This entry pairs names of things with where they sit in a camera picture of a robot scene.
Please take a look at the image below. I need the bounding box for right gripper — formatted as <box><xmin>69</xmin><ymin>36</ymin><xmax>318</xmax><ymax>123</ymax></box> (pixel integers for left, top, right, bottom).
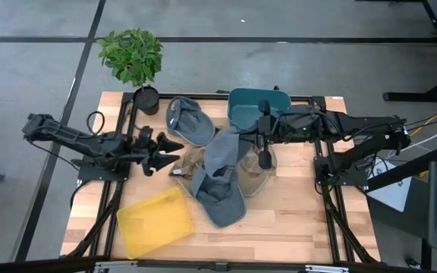
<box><xmin>241</xmin><ymin>99</ymin><xmax>280</xmax><ymax>171</ymax></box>

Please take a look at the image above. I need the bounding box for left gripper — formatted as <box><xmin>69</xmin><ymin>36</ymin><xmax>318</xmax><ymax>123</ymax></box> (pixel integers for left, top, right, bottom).
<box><xmin>127</xmin><ymin>126</ymin><xmax>185</xmax><ymax>177</ymax></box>

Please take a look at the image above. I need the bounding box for grey cap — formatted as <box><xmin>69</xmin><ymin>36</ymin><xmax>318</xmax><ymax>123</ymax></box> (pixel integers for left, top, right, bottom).
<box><xmin>203</xmin><ymin>127</ymin><xmax>259</xmax><ymax>179</ymax></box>
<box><xmin>190</xmin><ymin>166</ymin><xmax>248</xmax><ymax>229</ymax></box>
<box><xmin>165</xmin><ymin>96</ymin><xmax>216</xmax><ymax>148</ymax></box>

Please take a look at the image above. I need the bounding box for teal plastic bin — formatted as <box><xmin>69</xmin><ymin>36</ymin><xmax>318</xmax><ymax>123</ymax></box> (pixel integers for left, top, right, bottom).
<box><xmin>227</xmin><ymin>87</ymin><xmax>292</xmax><ymax>132</ymax></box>

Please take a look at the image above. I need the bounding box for yellow plastic bin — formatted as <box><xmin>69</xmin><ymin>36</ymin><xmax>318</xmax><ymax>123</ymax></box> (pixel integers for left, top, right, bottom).
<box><xmin>115</xmin><ymin>187</ymin><xmax>195</xmax><ymax>261</ymax></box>

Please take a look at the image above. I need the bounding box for green plant in black pot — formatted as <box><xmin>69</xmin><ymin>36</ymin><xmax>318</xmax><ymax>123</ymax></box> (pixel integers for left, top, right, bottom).
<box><xmin>96</xmin><ymin>28</ymin><xmax>164</xmax><ymax>117</ymax></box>

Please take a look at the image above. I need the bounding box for white box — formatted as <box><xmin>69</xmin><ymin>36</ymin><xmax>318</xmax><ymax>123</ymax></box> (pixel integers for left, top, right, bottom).
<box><xmin>366</xmin><ymin>157</ymin><xmax>413</xmax><ymax>212</ymax></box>

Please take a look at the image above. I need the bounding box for black slanted desk bar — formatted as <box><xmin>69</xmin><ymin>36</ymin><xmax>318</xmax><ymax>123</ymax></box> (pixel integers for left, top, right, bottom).
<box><xmin>366</xmin><ymin>146</ymin><xmax>437</xmax><ymax>193</ymax></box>

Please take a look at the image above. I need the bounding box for black desk foot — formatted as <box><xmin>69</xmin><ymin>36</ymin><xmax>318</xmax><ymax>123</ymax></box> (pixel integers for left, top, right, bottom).
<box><xmin>383</xmin><ymin>77</ymin><xmax>437</xmax><ymax>103</ymax></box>

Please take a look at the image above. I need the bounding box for black aluminium table frame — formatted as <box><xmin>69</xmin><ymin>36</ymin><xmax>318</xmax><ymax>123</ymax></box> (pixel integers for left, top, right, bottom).
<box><xmin>61</xmin><ymin>90</ymin><xmax>382</xmax><ymax>272</ymax></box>

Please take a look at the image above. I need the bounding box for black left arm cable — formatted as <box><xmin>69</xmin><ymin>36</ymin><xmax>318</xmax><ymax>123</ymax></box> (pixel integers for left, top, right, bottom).
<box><xmin>86</xmin><ymin>111</ymin><xmax>105</xmax><ymax>136</ymax></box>

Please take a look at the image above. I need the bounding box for silver frame bracket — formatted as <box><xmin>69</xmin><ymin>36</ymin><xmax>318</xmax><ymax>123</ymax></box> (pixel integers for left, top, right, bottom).
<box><xmin>95</xmin><ymin>260</ymin><xmax>138</xmax><ymax>271</ymax></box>
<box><xmin>304</xmin><ymin>265</ymin><xmax>351</xmax><ymax>273</ymax></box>

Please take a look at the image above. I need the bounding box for yellow floor cable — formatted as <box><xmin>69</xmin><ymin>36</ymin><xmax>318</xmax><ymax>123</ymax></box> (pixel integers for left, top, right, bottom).
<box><xmin>410</xmin><ymin>107</ymin><xmax>437</xmax><ymax>137</ymax></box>

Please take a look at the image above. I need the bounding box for white cable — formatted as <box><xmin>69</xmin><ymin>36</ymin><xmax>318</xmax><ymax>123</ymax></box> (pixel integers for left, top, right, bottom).
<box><xmin>387</xmin><ymin>120</ymin><xmax>437</xmax><ymax>158</ymax></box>

